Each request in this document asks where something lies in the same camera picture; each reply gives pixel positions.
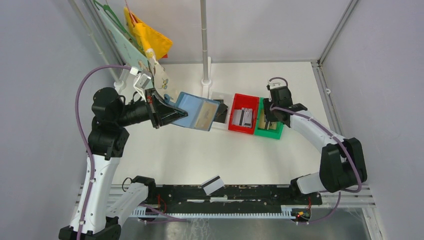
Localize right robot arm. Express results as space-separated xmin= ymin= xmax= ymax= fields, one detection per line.
xmin=263 ymin=85 xmax=368 ymax=204

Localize left white stand post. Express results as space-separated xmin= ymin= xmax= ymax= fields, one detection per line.
xmin=67 ymin=0 xmax=133 ymax=94

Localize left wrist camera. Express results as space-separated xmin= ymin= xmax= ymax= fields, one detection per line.
xmin=129 ymin=67 xmax=154 ymax=101

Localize white cable duct strip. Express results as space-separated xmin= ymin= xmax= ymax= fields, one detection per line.
xmin=129 ymin=206 xmax=296 ymax=220

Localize metal pole with white base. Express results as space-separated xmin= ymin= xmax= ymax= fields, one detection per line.
xmin=200 ymin=0 xmax=212 ymax=98

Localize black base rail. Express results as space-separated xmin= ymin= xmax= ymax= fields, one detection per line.
xmin=143 ymin=184 xmax=323 ymax=215

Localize white magnetic stripe card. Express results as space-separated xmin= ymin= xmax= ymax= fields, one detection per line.
xmin=201 ymin=175 xmax=225 ymax=196

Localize white plastic bin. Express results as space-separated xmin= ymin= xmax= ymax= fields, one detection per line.
xmin=209 ymin=91 xmax=234 ymax=130

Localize yellow cloth bag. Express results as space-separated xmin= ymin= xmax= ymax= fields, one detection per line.
xmin=123 ymin=7 xmax=173 ymax=60

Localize white cards in red bin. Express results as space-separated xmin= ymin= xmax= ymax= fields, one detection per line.
xmin=231 ymin=107 xmax=253 ymax=128

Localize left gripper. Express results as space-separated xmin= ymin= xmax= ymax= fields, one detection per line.
xmin=116 ymin=87 xmax=188 ymax=128

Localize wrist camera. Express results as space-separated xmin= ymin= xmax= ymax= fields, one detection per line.
xmin=268 ymin=82 xmax=287 ymax=90
xmin=129 ymin=67 xmax=154 ymax=101

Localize cream patterned cloth bag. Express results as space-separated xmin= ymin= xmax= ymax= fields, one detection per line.
xmin=145 ymin=48 xmax=181 ymax=102

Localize green hanger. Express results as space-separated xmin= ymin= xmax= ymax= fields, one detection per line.
xmin=93 ymin=0 xmax=140 ymax=50

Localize blue card holder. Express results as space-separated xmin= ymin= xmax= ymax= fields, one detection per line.
xmin=164 ymin=92 xmax=220 ymax=132

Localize light green hanging board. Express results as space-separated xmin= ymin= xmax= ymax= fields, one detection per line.
xmin=97 ymin=9 xmax=150 ymax=71

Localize gold cards in green bin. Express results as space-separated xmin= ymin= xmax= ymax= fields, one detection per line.
xmin=257 ymin=109 xmax=280 ymax=131

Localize black cards in white bin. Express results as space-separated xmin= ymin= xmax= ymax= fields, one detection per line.
xmin=214 ymin=99 xmax=229 ymax=124

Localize gold card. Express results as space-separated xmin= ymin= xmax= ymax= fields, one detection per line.
xmin=258 ymin=110 xmax=279 ymax=131
xmin=194 ymin=101 xmax=218 ymax=131

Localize green plastic bin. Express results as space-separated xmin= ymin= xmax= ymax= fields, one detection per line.
xmin=254 ymin=97 xmax=284 ymax=140

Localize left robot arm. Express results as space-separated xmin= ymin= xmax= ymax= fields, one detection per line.
xmin=58 ymin=87 xmax=188 ymax=240

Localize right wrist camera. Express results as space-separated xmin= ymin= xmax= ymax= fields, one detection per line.
xmin=268 ymin=82 xmax=287 ymax=90

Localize red plastic bin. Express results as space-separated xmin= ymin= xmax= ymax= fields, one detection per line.
xmin=228 ymin=93 xmax=260 ymax=135

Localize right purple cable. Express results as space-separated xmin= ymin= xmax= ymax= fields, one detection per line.
xmin=267 ymin=76 xmax=364 ymax=225

